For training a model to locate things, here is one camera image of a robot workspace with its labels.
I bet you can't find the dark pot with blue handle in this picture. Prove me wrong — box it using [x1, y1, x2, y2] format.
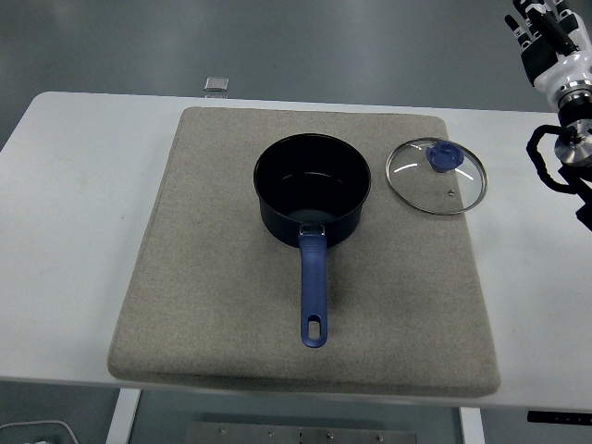
[253, 132, 373, 350]

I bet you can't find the grey metal plate with screws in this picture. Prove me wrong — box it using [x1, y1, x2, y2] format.
[187, 420, 420, 444]

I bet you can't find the glass lid with blue knob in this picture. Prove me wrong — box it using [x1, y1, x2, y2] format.
[385, 136, 488, 217]

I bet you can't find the white rounded device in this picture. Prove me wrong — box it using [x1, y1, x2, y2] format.
[0, 418, 79, 444]

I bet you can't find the beige fabric mat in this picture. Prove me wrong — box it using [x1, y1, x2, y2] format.
[106, 105, 502, 399]

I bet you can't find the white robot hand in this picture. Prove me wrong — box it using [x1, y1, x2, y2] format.
[503, 0, 592, 97]

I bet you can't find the white table leg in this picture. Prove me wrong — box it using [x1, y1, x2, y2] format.
[459, 407, 486, 444]
[105, 388, 142, 444]

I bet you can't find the black box under table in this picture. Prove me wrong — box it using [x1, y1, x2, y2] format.
[526, 410, 592, 425]

